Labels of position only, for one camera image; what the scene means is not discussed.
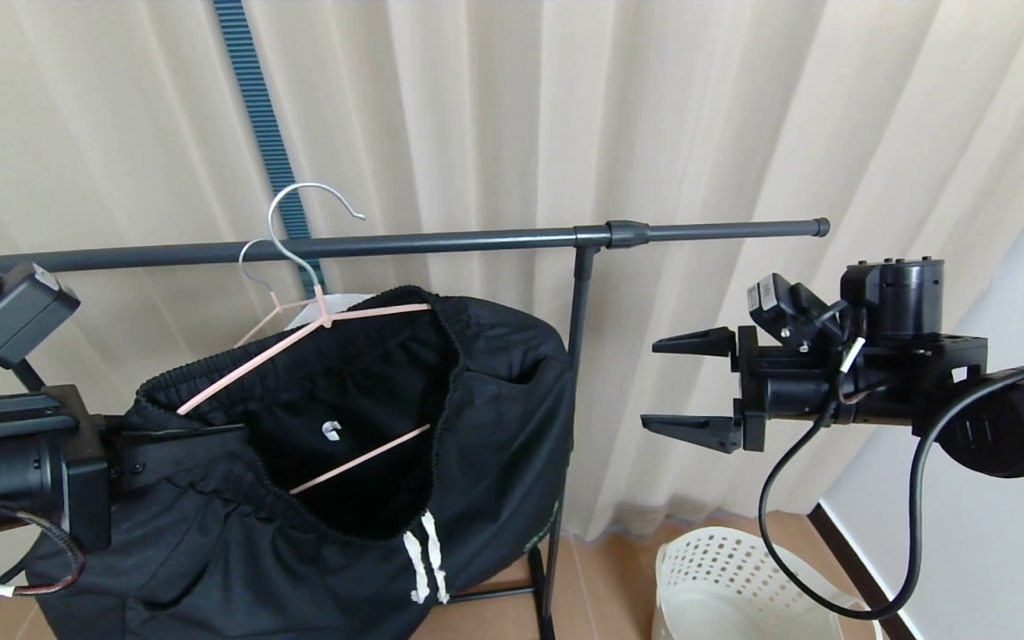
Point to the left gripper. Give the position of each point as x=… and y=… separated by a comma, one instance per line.
x=32, y=480

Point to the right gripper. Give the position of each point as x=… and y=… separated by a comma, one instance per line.
x=796, y=387

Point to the black shorts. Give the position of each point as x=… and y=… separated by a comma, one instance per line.
x=494, y=427

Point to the pink clothes hanger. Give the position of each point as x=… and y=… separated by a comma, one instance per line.
x=325, y=316
x=274, y=302

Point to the white printed t-shirt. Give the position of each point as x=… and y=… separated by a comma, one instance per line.
x=343, y=300

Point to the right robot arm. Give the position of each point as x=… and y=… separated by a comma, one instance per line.
x=894, y=293

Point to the white laundry basket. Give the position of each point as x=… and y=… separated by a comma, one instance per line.
x=725, y=569

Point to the black clothes rack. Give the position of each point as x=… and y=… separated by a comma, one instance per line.
x=476, y=238

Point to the blue ribbed strip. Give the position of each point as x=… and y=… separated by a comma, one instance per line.
x=254, y=89

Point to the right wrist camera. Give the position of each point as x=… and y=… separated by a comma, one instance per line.
x=783, y=302

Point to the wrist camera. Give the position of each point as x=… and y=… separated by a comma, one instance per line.
x=14, y=316
x=783, y=302

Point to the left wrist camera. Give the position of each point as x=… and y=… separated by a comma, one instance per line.
x=14, y=316

